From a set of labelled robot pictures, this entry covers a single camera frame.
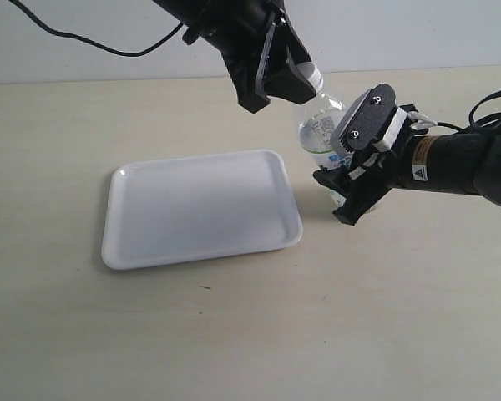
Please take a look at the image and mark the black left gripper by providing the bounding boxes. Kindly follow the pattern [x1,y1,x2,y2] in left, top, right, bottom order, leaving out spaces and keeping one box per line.
[181,1,316,113]

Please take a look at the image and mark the clear plastic drink bottle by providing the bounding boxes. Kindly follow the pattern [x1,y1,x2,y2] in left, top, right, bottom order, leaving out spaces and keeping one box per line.
[295,73,381,214]

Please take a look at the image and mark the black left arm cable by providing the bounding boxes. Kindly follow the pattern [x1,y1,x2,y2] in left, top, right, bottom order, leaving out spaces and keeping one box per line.
[8,0,185,58]

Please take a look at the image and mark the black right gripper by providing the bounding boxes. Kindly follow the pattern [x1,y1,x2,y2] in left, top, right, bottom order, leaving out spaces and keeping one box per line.
[312,104,419,226]

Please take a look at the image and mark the white rectangular plastic tray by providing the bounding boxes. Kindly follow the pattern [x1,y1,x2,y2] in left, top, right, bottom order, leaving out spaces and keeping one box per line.
[101,150,303,271]

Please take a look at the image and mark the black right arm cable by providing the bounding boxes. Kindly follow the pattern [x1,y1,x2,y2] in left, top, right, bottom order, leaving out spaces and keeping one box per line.
[417,86,501,139]

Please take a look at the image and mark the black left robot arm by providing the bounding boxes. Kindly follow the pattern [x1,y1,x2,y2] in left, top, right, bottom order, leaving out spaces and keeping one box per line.
[157,0,316,113]

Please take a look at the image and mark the white bottle cap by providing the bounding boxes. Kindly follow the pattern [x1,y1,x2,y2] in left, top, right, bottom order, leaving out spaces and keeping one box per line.
[297,62,324,93]

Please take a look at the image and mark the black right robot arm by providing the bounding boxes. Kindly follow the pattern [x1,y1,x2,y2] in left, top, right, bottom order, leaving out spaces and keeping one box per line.
[313,104,501,226]

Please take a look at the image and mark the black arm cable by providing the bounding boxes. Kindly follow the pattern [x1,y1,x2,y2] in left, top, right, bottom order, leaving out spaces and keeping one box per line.
[417,86,501,139]
[8,0,185,58]

